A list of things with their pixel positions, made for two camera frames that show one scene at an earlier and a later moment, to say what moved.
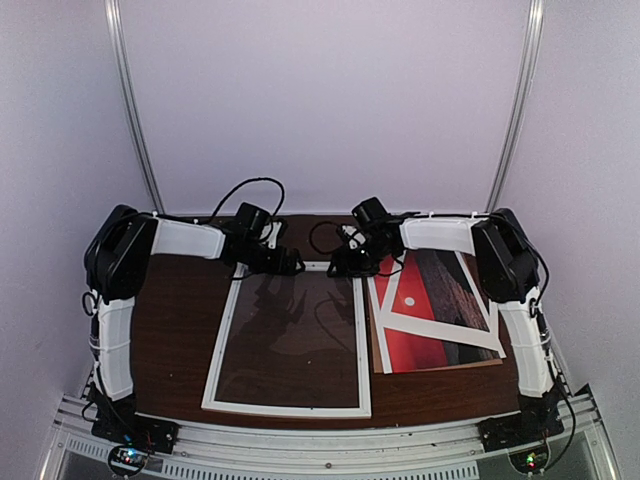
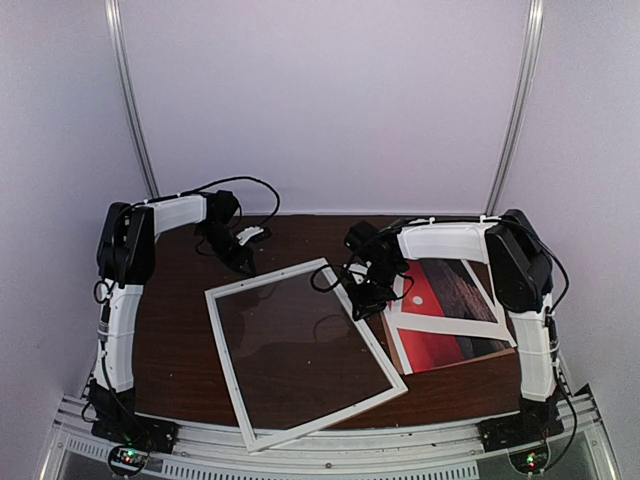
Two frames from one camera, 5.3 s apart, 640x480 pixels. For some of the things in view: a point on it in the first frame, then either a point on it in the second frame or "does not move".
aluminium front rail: [79, 449] does not move
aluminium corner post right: [526, 77] does not move
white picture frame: [209, 402] -> [262, 438]
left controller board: [126, 459] does not move
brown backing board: [376, 348] -> [447, 313]
